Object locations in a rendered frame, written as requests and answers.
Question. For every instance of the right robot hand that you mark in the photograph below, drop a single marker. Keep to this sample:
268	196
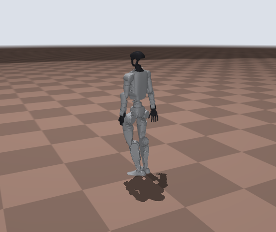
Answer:
153	113

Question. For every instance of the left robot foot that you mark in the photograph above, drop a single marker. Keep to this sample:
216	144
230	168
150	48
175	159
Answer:
142	173

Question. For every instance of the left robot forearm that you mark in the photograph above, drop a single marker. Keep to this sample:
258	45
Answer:
123	104

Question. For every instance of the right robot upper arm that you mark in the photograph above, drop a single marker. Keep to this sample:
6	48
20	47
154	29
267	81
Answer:
149	85

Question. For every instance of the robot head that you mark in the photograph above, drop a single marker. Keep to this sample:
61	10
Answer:
137	55

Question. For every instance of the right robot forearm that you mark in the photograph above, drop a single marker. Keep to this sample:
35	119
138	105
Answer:
151	99

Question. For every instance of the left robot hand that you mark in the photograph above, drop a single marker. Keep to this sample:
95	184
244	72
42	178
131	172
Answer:
121	119

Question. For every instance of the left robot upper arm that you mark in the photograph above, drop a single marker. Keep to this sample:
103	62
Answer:
128	78

